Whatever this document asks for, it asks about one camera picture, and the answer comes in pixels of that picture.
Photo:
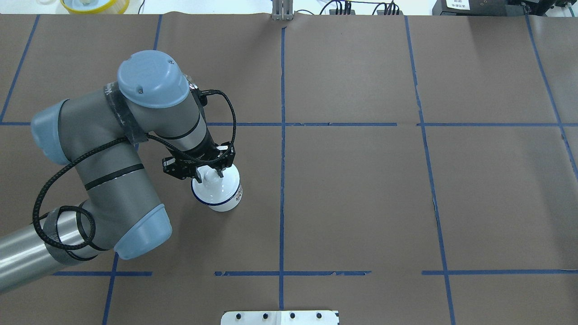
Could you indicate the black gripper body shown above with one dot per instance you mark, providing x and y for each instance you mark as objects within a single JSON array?
[{"x": 208, "y": 152}]

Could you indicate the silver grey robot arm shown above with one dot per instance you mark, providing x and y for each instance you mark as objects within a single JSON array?
[{"x": 103, "y": 199}]

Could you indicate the white enamel mug blue rim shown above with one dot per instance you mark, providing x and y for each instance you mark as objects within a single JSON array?
[{"x": 226, "y": 198}]

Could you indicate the yellow white round container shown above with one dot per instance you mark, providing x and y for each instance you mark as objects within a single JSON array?
[{"x": 95, "y": 6}]

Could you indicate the black computer box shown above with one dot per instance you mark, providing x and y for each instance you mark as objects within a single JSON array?
[{"x": 496, "y": 8}]

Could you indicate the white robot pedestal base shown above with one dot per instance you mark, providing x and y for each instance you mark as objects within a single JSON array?
[{"x": 295, "y": 317}]

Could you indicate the aluminium frame post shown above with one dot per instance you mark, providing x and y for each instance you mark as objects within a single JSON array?
[{"x": 282, "y": 10}]

